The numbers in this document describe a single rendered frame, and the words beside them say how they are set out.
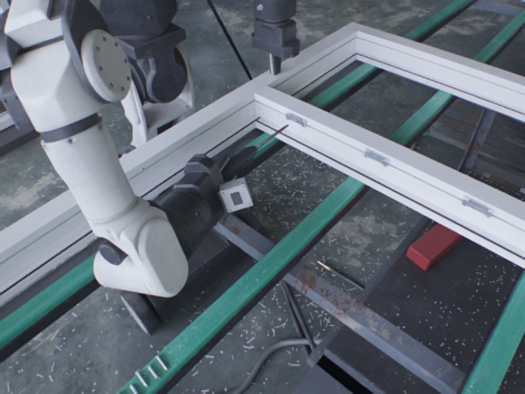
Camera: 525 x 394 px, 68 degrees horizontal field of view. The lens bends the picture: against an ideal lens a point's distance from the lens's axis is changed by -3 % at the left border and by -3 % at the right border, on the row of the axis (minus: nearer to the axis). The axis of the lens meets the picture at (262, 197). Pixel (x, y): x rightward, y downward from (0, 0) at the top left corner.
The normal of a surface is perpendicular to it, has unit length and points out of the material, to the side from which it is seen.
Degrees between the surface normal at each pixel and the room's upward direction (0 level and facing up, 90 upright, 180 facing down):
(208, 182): 71
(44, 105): 63
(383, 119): 0
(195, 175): 20
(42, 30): 114
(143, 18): 102
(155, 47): 91
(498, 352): 0
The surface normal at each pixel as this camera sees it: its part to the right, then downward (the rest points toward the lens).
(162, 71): 0.69, 0.52
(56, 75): -0.29, -0.23
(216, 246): -0.03, -0.69
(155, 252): 0.88, 0.00
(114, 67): 0.95, -0.15
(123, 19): 0.11, 0.84
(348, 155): -0.66, 0.55
